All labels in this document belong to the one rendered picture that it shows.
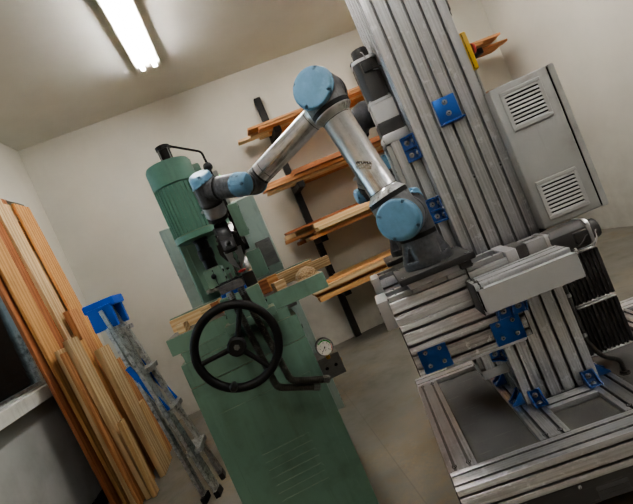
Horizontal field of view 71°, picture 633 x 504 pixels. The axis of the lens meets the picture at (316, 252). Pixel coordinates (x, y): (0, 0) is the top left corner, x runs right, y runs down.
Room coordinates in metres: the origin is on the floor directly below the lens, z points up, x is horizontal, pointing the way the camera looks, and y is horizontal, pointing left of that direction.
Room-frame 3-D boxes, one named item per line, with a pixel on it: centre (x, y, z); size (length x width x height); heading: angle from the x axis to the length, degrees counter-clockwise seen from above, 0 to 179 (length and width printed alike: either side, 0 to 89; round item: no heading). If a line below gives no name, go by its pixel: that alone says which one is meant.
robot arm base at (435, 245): (1.34, -0.31, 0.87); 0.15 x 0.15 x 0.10
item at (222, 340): (1.65, 0.39, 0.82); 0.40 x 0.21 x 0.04; 98
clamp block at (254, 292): (1.53, 0.30, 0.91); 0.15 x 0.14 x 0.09; 98
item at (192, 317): (1.74, 0.33, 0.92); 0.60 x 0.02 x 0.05; 98
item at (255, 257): (1.92, 0.27, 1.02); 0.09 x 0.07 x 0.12; 98
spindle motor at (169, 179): (1.71, 0.39, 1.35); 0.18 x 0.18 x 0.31
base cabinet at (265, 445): (1.83, 0.41, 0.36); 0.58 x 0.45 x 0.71; 8
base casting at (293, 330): (1.83, 0.41, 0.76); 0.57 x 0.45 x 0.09; 8
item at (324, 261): (1.73, 0.23, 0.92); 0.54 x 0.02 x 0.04; 98
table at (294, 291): (1.61, 0.31, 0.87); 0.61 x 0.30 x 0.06; 98
